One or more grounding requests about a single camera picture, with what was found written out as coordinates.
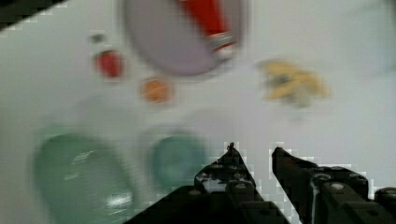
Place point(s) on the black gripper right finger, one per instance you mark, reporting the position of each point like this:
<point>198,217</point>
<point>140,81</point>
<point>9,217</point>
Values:
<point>301,180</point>

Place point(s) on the red ketchup bottle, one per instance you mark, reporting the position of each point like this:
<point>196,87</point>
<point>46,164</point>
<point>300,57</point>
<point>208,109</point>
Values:
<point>208,16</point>

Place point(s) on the yellow peeled banana toy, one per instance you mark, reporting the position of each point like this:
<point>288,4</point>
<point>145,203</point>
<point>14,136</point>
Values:
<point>289,81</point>

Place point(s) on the red strawberry toy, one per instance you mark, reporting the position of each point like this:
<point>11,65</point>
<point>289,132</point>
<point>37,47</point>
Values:
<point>109,63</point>

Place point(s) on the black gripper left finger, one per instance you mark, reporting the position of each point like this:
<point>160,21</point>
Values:
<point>228,175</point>

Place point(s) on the large green bowl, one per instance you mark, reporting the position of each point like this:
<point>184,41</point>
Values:
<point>82,181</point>

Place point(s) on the grey oval plate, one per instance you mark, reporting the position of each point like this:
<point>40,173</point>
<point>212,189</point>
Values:
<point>168,39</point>

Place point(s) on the green mug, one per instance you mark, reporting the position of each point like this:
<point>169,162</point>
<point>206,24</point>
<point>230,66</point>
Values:
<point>175,159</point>

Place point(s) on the orange half toy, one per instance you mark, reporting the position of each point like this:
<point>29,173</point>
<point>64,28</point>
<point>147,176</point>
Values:
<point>156,90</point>

